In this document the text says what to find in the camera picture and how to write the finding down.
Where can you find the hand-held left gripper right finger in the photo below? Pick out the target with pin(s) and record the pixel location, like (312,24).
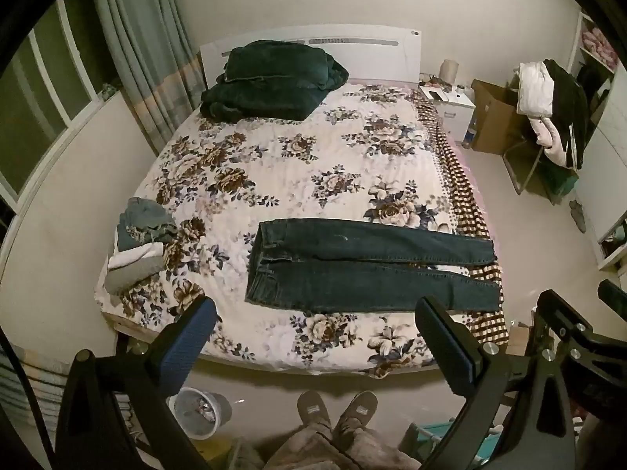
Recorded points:
(443,342)

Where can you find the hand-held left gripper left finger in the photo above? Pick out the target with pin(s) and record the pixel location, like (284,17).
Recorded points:
(188,335)

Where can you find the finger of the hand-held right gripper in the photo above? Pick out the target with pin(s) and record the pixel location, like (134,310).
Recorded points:
(615,293)
(563,311)

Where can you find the dark blue jeans pants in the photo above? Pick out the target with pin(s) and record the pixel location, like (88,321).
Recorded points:
(352,264)

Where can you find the white waste bin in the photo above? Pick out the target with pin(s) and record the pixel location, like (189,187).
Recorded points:
(201,413)

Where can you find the folded grey cloth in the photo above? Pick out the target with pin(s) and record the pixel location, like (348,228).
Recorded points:
(127,276)

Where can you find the grey slipper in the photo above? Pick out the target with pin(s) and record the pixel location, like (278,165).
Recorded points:
(579,215)

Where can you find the folded white cloth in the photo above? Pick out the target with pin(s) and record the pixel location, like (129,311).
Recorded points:
(130,257)

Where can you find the teal plastic stool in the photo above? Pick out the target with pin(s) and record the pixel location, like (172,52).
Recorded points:
(436,445)

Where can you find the white shelving unit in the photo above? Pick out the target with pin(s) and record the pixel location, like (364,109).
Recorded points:
(605,181)

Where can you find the person's right shoe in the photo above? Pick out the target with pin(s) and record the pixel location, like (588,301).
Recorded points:
(355,413)

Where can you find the person's shoe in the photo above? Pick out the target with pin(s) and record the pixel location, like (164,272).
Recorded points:
(313,409)
(355,413)

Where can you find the green plastic crate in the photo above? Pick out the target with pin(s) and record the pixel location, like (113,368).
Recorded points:
(563,181)

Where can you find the folded frayed denim shorts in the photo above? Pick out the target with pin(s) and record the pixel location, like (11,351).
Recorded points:
(142,220)

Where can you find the person's left shoe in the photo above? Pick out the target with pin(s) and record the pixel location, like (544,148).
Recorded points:
(313,409)

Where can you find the brown checkered bed sheet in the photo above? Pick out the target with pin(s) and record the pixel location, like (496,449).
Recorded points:
(465,191)

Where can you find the pink garment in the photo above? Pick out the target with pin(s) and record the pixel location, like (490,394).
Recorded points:
(551,142)

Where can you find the striped cloth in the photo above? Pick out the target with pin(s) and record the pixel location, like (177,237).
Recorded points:
(24,411)

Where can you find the black garment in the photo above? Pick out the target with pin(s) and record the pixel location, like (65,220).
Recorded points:
(570,107)

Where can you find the bed with floral quilt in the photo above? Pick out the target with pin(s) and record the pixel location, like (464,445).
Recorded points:
(294,176)

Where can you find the brown cardboard box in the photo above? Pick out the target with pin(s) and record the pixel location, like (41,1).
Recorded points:
(494,117)

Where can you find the white jacket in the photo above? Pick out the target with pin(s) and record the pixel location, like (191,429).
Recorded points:
(534,90)

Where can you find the white nightstand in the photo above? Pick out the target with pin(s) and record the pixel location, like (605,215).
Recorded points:
(455,110)

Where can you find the pink folded bedding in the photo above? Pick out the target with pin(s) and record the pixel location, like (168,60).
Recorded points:
(600,46)

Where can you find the white flat box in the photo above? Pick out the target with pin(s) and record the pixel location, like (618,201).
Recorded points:
(435,94)

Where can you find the dark green plush blanket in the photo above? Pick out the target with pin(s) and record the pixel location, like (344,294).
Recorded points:
(264,83)

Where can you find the beige cylinder lamp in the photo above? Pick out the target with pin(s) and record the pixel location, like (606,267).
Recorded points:
(448,71)

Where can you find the white framed window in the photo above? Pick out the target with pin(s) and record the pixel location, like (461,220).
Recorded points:
(44,88)

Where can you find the green striped curtain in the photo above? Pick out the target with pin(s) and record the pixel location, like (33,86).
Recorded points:
(142,44)

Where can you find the white bed headboard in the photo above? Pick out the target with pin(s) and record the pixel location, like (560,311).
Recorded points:
(372,54)

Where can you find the metal frame chair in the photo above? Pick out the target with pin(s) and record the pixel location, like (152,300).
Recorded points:
(526,161)

